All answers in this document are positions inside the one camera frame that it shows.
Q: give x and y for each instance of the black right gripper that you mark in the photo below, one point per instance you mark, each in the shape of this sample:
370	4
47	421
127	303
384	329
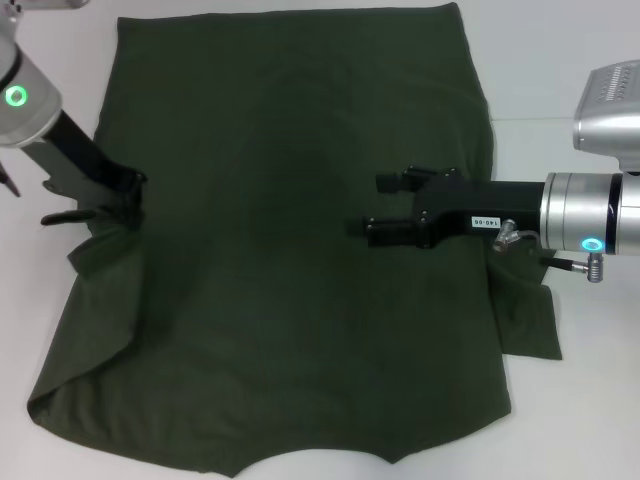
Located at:
475	205

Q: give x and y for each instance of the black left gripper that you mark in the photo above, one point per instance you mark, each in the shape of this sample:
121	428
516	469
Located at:
85	160

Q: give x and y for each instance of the dark green shirt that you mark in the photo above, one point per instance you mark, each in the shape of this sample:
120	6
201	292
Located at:
300	200

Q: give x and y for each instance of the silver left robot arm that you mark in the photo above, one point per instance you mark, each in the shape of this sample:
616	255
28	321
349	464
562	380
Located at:
25	115

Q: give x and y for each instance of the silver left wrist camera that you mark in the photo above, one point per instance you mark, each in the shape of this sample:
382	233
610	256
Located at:
75	3

